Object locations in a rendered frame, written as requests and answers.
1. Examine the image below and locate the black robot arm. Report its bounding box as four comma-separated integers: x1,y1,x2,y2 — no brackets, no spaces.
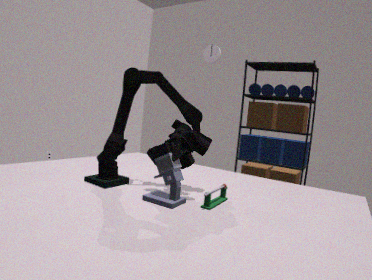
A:
96,68,212,180

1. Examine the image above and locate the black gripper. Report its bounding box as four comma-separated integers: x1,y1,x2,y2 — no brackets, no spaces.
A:
147,129,203,165

